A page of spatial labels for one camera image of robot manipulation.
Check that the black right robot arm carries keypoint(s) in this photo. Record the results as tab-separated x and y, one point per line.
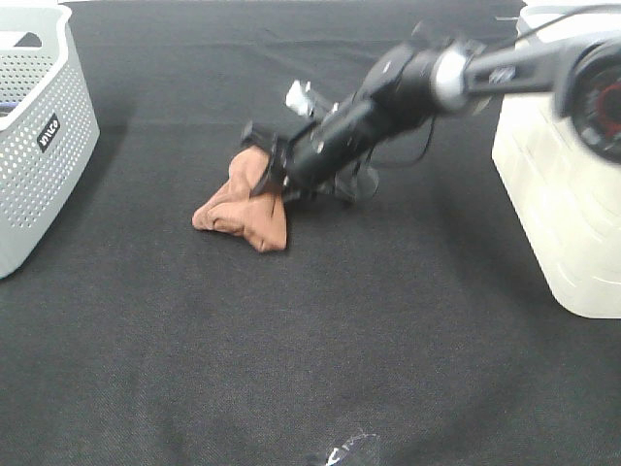
418	81

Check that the brown towel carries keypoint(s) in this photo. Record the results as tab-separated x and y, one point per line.
260	220

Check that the black table cloth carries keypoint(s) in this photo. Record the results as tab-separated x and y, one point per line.
129	338

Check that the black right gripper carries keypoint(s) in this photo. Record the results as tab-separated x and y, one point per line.
328	157

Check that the white plastic bin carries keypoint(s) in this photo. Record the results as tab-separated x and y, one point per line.
567	197

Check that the grey perforated plastic basket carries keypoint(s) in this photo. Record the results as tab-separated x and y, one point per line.
48	126

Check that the clear tape piece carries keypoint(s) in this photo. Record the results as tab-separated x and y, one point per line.
361	449

